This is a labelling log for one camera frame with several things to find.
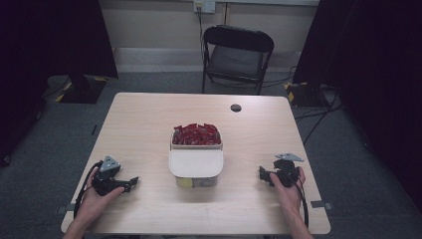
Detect left hand-held gripper black cable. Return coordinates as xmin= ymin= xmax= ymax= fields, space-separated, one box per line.
xmin=73 ymin=159 xmax=105 ymax=220

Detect person's right hand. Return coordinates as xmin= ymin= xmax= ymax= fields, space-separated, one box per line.
xmin=269 ymin=166 xmax=308 ymax=214

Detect black stand base yellow tape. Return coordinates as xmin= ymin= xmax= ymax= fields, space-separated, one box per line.
xmin=55 ymin=74 xmax=109 ymax=105
xmin=284 ymin=81 xmax=334 ymax=109

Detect pile of red packets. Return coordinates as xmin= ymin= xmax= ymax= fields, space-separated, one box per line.
xmin=171 ymin=122 xmax=223 ymax=146

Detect white wall socket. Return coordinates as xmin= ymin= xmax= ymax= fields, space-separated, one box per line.
xmin=193 ymin=0 xmax=217 ymax=15

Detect black wall socket cable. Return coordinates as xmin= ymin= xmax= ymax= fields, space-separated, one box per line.
xmin=197 ymin=5 xmax=206 ymax=62

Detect dark curtain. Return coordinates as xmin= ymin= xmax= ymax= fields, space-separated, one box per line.
xmin=0 ymin=0 xmax=119 ymax=167
xmin=292 ymin=0 xmax=422 ymax=213

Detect hand-held gripper black cable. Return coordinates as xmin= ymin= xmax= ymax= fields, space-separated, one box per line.
xmin=291 ymin=174 xmax=311 ymax=229
xmin=73 ymin=159 xmax=105 ymax=220

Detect yellow snack inside box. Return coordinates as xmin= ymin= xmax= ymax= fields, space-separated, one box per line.
xmin=175 ymin=177 xmax=194 ymax=189

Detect grey snack inside box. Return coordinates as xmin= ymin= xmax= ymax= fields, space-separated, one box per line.
xmin=193 ymin=176 xmax=219 ymax=188

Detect right hand-held gripper black cable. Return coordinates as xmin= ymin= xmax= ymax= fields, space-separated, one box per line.
xmin=291 ymin=174 xmax=311 ymax=229

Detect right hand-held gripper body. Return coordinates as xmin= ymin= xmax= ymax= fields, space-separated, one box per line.
xmin=272 ymin=152 xmax=305 ymax=189

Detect grey tape strip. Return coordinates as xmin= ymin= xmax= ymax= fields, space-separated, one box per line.
xmin=55 ymin=202 xmax=77 ymax=215
xmin=310 ymin=199 xmax=333 ymax=210

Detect black folding chair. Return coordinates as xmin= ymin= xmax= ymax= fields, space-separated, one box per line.
xmin=200 ymin=24 xmax=276 ymax=97

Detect black floor cables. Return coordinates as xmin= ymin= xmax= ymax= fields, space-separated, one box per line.
xmin=264 ymin=65 xmax=299 ymax=90

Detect clear storage box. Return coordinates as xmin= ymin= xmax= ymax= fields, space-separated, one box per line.
xmin=167 ymin=127 xmax=225 ymax=189

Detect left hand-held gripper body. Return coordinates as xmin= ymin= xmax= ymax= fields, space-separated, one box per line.
xmin=92 ymin=154 xmax=125 ymax=197

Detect person's left hand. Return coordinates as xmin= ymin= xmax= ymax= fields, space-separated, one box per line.
xmin=79 ymin=166 xmax=125 ymax=221

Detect white box lid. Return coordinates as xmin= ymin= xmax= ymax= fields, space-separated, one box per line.
xmin=167 ymin=147 xmax=225 ymax=179

